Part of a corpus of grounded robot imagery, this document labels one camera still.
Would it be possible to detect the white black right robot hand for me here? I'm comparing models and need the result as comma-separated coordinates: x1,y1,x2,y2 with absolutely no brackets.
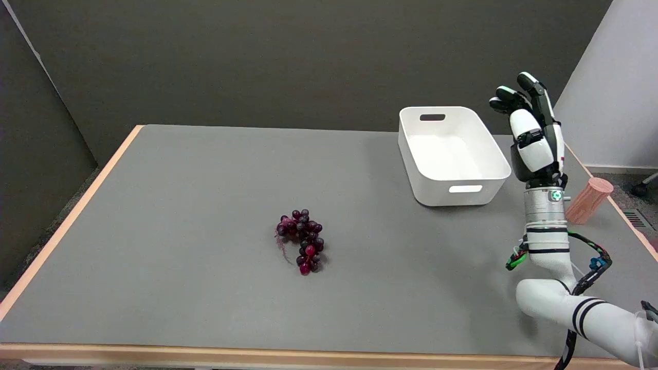
489,72,569,190

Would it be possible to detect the dark red grape bunch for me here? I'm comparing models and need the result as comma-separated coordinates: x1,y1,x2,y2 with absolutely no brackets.
276,209,325,276

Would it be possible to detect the pink wooden cylinder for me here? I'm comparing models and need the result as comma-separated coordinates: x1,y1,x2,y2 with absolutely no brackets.
565,177,614,225

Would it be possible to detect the white plastic bin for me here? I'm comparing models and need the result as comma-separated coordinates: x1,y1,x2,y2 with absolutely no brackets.
398,106,513,207

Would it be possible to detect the black chair caster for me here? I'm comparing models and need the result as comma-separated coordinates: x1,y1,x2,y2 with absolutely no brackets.
631,173,658,198

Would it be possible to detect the floor vent grille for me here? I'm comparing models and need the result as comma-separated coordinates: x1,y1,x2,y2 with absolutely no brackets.
623,210,652,230

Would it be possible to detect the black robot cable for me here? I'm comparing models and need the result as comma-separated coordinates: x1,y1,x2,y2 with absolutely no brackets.
505,231,613,370

